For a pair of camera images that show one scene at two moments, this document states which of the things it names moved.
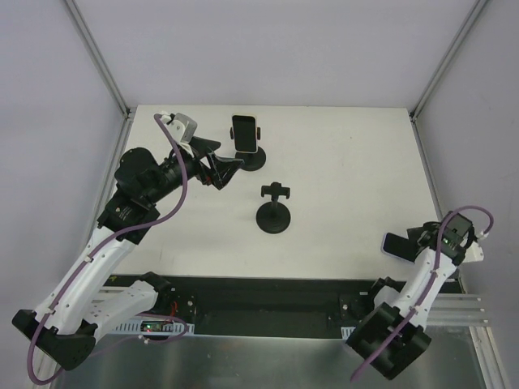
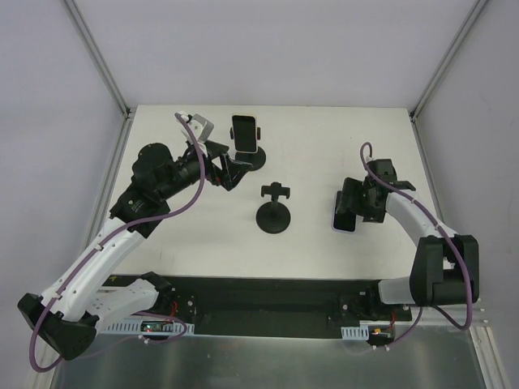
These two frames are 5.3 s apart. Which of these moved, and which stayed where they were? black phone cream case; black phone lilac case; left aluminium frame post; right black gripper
Moved: right black gripper; black phone lilac case
Stayed: black phone cream case; left aluminium frame post
